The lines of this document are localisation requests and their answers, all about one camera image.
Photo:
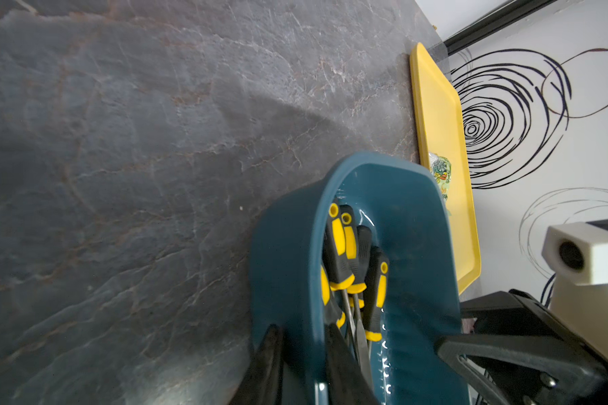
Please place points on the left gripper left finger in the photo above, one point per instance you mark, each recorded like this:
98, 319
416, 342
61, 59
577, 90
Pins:
262, 382

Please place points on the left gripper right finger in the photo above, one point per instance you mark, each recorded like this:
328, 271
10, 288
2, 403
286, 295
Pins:
344, 378

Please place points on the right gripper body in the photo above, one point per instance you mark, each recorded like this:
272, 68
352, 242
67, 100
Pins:
519, 353

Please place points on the black yellow file tool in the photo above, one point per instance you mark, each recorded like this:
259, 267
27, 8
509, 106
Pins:
334, 256

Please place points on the teal plastic storage box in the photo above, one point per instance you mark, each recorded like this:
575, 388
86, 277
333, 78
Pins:
401, 203

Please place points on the green snack packet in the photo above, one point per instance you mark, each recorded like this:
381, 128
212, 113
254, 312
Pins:
441, 169

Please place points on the yellow plastic tray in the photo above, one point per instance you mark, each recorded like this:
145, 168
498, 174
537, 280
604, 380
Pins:
440, 130

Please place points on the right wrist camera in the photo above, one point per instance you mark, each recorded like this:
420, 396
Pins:
578, 255

